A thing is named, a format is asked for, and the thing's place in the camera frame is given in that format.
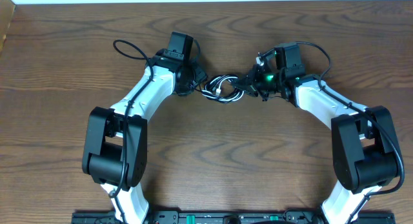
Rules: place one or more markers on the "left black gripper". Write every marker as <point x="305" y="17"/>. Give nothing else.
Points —
<point x="201" y="79"/>

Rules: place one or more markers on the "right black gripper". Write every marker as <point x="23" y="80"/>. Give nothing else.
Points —
<point x="250" y="82"/>

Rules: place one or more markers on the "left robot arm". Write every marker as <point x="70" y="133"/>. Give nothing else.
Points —
<point x="116" y="146"/>

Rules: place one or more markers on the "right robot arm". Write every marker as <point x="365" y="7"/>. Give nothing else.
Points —
<point x="366" y="156"/>

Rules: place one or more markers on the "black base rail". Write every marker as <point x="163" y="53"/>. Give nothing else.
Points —
<point x="175" y="217"/>

